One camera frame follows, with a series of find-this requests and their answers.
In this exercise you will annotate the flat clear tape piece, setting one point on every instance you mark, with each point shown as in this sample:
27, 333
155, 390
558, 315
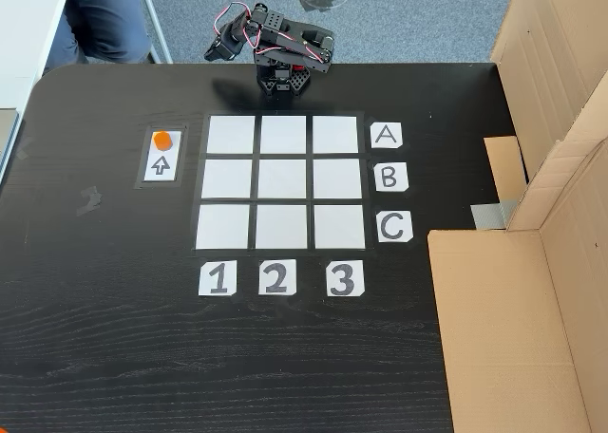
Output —
24, 149

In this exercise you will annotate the paper sheet number 2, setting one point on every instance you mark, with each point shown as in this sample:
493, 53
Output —
277, 277

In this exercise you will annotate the grey duct tape strip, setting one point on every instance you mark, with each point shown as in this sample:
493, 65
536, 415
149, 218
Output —
491, 214

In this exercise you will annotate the white desk leg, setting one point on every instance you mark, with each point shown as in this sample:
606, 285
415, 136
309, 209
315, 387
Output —
154, 24

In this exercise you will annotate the paper sheet letter C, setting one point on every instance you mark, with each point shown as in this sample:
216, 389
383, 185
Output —
394, 226

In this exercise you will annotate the white desk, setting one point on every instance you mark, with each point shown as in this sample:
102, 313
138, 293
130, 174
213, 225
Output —
24, 34

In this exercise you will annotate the white nine-square grid sheet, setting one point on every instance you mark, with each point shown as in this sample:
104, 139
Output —
282, 179

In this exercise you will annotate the paper sheet number 3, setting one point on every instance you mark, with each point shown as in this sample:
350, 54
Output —
345, 278

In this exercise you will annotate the white arrow paper sheet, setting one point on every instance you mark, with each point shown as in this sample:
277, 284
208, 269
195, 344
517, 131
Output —
161, 167

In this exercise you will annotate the paper sheet number 1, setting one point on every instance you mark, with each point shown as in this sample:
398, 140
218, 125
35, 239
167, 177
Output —
217, 277

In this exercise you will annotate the red black table clamp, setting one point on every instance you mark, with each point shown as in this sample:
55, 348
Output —
297, 68

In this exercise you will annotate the paper sheet letter B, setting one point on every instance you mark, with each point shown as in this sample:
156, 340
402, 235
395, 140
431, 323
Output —
391, 176

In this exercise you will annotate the crumpled clear tape scrap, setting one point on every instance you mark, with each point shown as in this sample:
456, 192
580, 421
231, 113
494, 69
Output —
89, 200

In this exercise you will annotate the paper sheet letter A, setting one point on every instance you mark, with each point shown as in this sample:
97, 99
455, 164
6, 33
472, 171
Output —
386, 135

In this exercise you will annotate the large brown cardboard panel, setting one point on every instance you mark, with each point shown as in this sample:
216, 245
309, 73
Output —
499, 333

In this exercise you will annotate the round orange token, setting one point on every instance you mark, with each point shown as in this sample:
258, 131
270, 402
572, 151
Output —
162, 139

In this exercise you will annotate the brown cardboard panel with flap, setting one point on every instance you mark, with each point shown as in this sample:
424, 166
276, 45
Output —
546, 48

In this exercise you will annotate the person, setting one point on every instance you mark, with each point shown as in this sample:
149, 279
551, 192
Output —
104, 20

